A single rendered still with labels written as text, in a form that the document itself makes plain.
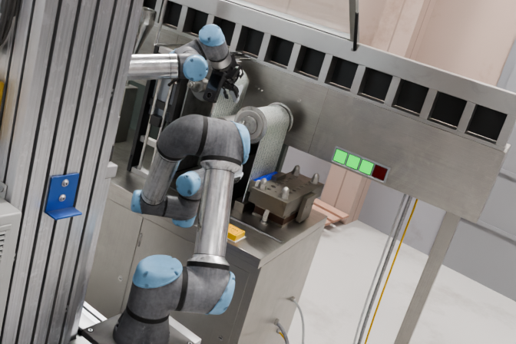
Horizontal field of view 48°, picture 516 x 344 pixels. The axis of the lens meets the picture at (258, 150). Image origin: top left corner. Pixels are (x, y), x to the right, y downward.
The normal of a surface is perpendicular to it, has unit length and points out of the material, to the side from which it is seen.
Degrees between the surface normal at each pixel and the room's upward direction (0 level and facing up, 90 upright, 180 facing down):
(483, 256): 90
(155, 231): 90
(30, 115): 90
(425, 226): 90
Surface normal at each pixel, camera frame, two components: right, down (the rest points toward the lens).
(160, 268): 0.15, -0.94
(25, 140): 0.78, 0.38
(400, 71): -0.46, 0.13
